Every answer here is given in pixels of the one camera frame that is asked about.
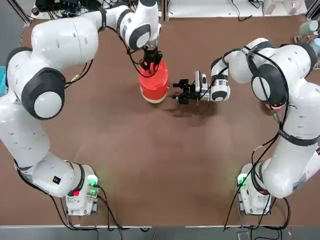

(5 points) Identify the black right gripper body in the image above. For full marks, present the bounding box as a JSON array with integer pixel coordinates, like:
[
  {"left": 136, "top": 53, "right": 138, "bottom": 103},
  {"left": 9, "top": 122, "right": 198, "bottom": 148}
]
[{"left": 187, "top": 83, "right": 205, "bottom": 104}]

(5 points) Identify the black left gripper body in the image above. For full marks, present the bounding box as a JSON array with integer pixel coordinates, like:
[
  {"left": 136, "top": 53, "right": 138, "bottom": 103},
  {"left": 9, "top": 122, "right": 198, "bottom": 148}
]
[{"left": 143, "top": 49, "right": 163, "bottom": 66}]

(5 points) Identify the orange rice cooker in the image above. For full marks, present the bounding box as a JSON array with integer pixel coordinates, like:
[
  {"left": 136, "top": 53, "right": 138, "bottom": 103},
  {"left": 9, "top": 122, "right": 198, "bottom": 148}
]
[{"left": 138, "top": 59, "right": 170, "bottom": 105}]

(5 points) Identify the green cup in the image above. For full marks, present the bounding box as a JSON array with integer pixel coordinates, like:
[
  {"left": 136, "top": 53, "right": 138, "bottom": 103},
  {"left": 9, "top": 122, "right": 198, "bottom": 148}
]
[{"left": 298, "top": 20, "right": 320, "bottom": 38}]

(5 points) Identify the blue cup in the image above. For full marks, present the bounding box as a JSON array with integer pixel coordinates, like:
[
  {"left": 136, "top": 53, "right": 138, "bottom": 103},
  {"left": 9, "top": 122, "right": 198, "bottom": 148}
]
[{"left": 309, "top": 37, "right": 320, "bottom": 55}]

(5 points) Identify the teal box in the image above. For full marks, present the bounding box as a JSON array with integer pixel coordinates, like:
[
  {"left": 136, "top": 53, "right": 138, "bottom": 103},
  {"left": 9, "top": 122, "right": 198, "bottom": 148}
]
[{"left": 0, "top": 65, "right": 6, "bottom": 96}]

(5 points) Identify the aluminium frame post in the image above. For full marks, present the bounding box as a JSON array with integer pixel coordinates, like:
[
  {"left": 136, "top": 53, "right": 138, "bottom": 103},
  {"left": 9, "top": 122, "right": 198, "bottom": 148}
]
[
  {"left": 161, "top": 0, "right": 171, "bottom": 23},
  {"left": 306, "top": 0, "right": 320, "bottom": 20}
]

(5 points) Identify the black cable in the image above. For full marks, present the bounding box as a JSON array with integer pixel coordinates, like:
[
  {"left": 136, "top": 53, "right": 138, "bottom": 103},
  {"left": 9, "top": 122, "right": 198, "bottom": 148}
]
[
  {"left": 246, "top": 46, "right": 292, "bottom": 126},
  {"left": 14, "top": 159, "right": 127, "bottom": 231},
  {"left": 223, "top": 129, "right": 292, "bottom": 231},
  {"left": 65, "top": 23, "right": 141, "bottom": 85}
]

